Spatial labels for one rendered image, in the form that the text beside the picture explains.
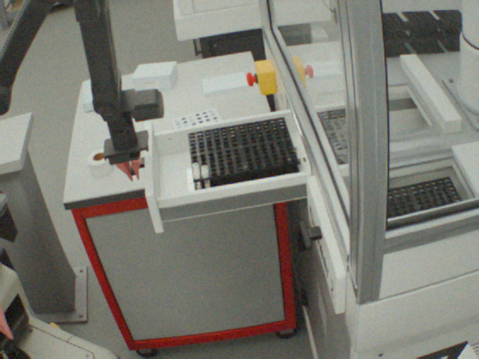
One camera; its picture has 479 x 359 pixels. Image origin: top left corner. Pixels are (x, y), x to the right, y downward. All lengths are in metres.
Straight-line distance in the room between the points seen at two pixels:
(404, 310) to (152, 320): 1.09
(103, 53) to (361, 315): 0.64
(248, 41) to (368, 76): 1.51
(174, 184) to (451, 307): 0.73
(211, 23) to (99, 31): 1.15
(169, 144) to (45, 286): 0.96
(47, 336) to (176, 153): 0.79
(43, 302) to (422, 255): 1.70
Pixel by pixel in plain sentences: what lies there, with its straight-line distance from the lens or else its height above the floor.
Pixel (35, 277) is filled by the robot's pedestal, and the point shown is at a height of 0.22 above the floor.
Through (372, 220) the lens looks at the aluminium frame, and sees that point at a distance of 0.97.
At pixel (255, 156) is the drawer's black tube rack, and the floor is 0.90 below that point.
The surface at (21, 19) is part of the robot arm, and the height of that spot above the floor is 1.43.
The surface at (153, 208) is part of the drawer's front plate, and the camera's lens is 1.40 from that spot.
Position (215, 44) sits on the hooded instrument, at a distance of 2.29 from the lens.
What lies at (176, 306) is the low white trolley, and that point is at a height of 0.29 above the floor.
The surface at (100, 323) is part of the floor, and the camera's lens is 2.42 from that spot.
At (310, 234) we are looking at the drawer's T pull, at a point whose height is 0.91.
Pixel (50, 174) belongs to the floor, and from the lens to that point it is 3.22.
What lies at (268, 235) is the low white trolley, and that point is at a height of 0.52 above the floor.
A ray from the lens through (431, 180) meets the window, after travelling 0.97.
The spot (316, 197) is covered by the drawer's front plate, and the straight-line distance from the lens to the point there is 1.31.
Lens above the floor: 1.77
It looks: 38 degrees down
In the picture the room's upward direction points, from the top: 9 degrees counter-clockwise
